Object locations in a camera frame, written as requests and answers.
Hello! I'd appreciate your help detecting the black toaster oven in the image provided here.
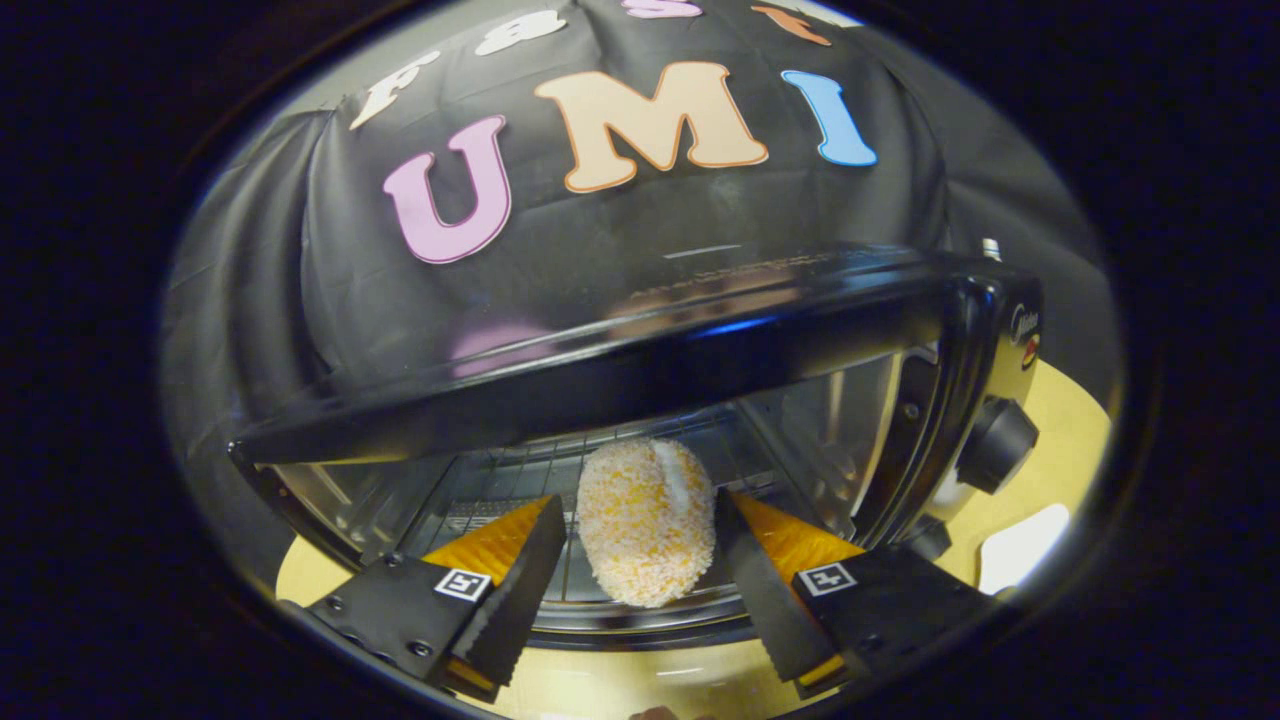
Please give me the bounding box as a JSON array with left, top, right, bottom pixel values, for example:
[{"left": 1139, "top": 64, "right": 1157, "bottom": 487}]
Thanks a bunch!
[{"left": 227, "top": 244, "right": 1047, "bottom": 653}]

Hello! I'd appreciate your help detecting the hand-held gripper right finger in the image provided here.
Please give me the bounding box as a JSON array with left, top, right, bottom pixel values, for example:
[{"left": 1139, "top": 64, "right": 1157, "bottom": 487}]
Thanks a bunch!
[{"left": 714, "top": 487, "right": 1001, "bottom": 701}]

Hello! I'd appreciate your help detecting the white plate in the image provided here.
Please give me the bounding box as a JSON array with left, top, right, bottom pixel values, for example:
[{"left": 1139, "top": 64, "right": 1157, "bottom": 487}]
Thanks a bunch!
[{"left": 977, "top": 502, "right": 1072, "bottom": 597}]

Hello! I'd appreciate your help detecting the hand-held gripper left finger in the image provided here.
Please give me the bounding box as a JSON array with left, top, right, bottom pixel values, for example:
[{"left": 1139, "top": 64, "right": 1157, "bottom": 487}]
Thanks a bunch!
[{"left": 285, "top": 495, "right": 569, "bottom": 704}]

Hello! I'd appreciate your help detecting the breaded pastry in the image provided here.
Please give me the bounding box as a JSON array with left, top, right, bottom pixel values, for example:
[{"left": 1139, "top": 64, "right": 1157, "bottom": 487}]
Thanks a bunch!
[{"left": 576, "top": 437, "right": 718, "bottom": 610}]

